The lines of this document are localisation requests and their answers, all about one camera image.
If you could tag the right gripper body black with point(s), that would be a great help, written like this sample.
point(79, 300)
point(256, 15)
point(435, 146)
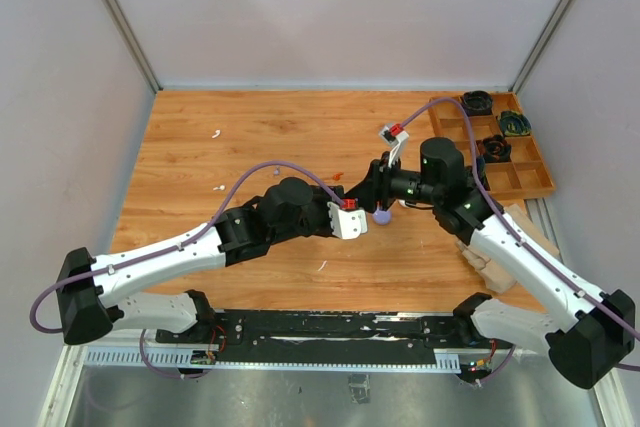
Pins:
point(389, 172)

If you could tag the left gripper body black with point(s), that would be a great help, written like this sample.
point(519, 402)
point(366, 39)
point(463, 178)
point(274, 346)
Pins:
point(320, 214)

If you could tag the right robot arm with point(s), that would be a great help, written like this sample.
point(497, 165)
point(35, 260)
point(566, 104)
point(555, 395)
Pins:
point(584, 331)

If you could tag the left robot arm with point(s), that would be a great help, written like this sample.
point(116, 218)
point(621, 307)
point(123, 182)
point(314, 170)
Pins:
point(100, 294)

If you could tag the purple earbud charging case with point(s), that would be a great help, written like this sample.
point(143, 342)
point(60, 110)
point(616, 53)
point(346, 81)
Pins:
point(382, 217)

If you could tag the dark blue rolled sock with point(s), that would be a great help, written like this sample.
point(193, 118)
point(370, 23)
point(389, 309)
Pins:
point(481, 171)

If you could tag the black orange rolled sock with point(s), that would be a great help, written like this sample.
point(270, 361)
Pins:
point(495, 149)

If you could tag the dark green rolled sock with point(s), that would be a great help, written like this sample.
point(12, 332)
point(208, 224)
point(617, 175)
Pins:
point(513, 124)

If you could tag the beige cloth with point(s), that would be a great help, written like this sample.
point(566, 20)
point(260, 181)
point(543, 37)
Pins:
point(499, 254)

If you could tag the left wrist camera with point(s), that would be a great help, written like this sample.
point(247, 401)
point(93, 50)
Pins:
point(346, 224)

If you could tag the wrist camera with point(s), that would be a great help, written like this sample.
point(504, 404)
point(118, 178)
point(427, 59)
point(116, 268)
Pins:
point(346, 224)
point(396, 138)

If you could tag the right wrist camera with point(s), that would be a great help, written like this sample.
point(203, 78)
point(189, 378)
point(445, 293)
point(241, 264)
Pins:
point(396, 138)

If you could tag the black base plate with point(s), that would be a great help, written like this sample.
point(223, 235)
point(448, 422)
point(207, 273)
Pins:
point(325, 337)

